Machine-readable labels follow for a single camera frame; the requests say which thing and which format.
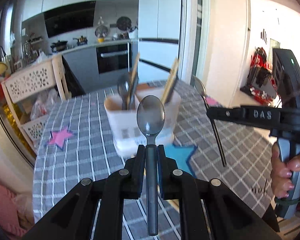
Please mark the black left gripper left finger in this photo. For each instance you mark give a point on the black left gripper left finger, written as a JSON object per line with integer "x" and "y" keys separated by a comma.
{"x": 93, "y": 209}

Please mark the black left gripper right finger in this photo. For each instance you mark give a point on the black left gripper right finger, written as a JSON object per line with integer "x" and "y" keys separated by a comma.
{"x": 208, "y": 209}

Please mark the dark grey spoon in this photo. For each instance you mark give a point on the dark grey spoon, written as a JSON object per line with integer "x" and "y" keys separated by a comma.
{"x": 198, "y": 85}

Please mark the wooden chopstick aloft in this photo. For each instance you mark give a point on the wooden chopstick aloft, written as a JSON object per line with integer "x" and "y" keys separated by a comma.
{"x": 170, "y": 80}

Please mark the black spoon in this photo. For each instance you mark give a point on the black spoon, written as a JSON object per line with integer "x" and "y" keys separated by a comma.
{"x": 126, "y": 88}

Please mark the person's right hand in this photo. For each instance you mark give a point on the person's right hand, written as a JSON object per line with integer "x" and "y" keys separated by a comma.
{"x": 281, "y": 173}

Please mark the red bags on floor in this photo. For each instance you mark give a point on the red bags on floor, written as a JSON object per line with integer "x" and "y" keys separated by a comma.
{"x": 260, "y": 84}

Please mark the grey checked tablecloth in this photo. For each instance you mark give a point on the grey checked tablecloth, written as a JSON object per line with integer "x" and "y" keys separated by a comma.
{"x": 91, "y": 153}

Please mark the blue star sticker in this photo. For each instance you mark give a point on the blue star sticker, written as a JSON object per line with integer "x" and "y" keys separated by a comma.
{"x": 182, "y": 155}

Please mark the small pink star sticker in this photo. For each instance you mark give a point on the small pink star sticker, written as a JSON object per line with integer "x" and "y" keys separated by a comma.
{"x": 212, "y": 102}

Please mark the white plastic utensil holder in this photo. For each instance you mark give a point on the white plastic utensil holder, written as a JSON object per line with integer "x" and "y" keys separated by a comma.
{"x": 126, "y": 134}

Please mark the cream perforated storage rack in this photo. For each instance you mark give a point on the cream perforated storage rack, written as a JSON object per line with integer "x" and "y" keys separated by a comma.
{"x": 29, "y": 82}

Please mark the black built-in oven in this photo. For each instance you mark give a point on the black built-in oven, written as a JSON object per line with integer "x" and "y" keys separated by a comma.
{"x": 113, "y": 57}

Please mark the white refrigerator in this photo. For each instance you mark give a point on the white refrigerator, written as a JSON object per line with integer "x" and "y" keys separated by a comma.
{"x": 158, "y": 35}

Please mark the black range hood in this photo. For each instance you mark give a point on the black range hood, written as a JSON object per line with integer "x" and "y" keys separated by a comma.
{"x": 69, "y": 18}

